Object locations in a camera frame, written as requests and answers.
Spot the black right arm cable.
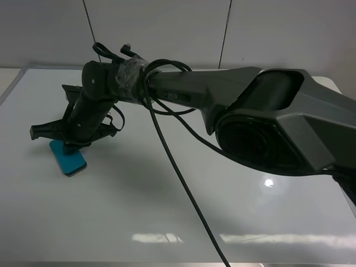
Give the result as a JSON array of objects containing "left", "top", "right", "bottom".
[{"left": 92, "top": 42, "right": 230, "bottom": 267}]

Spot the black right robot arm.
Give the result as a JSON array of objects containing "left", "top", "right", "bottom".
[{"left": 30, "top": 57, "right": 355, "bottom": 199}]

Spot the white whiteboard with aluminium frame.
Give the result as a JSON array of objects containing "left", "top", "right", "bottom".
[{"left": 1, "top": 69, "right": 355, "bottom": 265}]

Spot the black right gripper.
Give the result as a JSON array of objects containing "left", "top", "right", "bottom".
[{"left": 29, "top": 85, "right": 117, "bottom": 155}]

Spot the blue whiteboard eraser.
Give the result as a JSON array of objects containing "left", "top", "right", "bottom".
[{"left": 49, "top": 140, "right": 87, "bottom": 177}]

